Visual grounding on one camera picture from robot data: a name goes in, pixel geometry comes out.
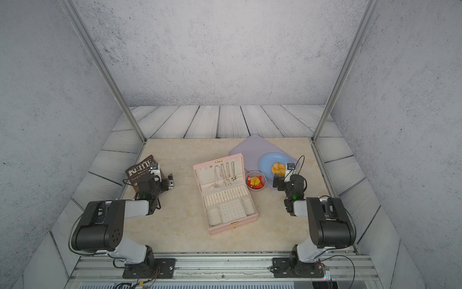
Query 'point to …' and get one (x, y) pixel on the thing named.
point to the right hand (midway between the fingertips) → (286, 172)
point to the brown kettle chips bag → (142, 168)
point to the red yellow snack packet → (255, 182)
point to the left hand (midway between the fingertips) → (164, 173)
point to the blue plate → (268, 159)
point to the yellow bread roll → (279, 168)
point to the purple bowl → (255, 174)
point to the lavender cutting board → (253, 149)
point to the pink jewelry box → (225, 198)
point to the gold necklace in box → (228, 173)
